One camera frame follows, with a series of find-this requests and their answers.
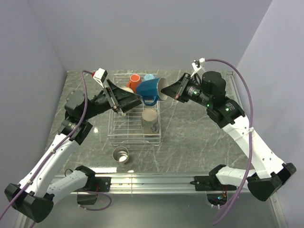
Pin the green interior floral mug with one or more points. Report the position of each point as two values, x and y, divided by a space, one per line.
127 89

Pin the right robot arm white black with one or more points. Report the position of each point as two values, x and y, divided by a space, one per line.
270 173

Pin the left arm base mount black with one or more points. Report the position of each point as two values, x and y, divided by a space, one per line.
97 186

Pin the white wire dish rack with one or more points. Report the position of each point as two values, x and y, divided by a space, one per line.
127 130

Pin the stainless steel cup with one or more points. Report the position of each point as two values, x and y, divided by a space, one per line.
121 156

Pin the light blue mug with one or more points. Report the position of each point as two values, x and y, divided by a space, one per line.
148 77

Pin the dark blue faceted mug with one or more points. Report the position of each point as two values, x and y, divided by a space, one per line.
151 91

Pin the beige patterned mug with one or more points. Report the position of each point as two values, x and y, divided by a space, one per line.
150 122

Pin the orange mug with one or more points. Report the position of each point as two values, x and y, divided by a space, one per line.
134 81

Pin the aluminium mounting rail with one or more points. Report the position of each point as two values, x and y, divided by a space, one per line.
163 200

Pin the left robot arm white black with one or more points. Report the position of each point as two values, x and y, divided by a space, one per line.
36 194

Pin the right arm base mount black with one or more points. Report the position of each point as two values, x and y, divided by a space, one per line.
217 193

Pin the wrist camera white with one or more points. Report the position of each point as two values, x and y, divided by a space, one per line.
99 76
198 65

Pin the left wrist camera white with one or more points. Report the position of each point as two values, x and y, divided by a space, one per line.
99 76

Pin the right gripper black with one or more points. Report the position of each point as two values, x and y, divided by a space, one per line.
177 90

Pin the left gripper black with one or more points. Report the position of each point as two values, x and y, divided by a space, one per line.
120 95

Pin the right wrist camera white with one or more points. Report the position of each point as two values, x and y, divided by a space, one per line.
198 65

